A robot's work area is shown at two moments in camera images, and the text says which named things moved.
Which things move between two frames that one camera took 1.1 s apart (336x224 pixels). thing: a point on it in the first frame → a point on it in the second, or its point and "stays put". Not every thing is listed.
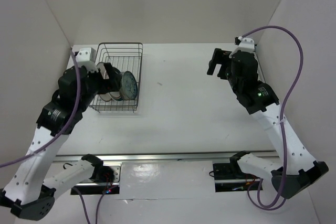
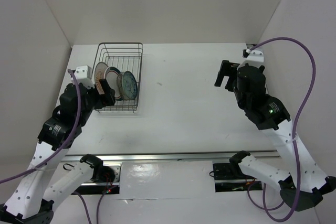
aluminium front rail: [64, 157] stays put
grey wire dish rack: [127, 56] stays put
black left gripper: [107, 85] → [107, 99]
